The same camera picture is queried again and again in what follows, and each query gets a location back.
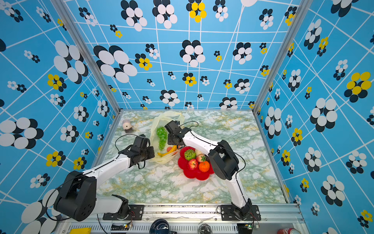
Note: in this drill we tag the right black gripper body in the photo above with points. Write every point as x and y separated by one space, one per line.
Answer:
171 140

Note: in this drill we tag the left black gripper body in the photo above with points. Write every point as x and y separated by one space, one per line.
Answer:
148 154

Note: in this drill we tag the fake green grapes bunch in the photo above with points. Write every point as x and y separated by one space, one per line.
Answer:
163 137

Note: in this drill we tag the translucent yellowish plastic bag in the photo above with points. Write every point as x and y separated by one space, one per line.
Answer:
164 151

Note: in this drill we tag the fake green custard apple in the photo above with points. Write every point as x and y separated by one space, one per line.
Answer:
190 154

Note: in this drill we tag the fake red apple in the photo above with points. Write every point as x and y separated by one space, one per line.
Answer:
193 164

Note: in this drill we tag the fake red strawberry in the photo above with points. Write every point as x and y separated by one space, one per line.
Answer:
201 158

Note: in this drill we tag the fake orange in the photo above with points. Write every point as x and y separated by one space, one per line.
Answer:
204 166

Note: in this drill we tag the fake yellow banana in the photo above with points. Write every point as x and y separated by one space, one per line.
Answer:
169 151

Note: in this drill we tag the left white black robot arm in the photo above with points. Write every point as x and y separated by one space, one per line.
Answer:
77 195

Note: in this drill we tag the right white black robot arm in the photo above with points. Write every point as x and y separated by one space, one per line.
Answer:
224 161

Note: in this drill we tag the red flower-shaped plate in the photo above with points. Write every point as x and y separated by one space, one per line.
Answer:
192 174

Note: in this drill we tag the small pink roll object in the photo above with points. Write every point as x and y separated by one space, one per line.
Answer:
127 126

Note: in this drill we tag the yellow block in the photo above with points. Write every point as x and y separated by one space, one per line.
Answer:
81 231

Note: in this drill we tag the red can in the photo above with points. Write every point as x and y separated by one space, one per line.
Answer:
288 231

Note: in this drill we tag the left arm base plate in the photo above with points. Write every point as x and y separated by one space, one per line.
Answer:
129 212

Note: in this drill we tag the black round camera lens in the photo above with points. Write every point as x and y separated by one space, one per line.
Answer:
160 226

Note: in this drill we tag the aluminium front rail frame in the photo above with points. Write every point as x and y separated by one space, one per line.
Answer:
187 218

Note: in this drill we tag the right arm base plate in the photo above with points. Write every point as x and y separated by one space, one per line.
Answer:
232 213

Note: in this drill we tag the left aluminium corner post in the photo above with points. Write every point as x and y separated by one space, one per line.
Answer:
76 35

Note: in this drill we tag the aluminium corner post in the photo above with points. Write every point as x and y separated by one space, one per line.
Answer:
76 35
289 37

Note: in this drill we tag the right aluminium corner post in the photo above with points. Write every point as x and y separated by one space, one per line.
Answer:
289 37

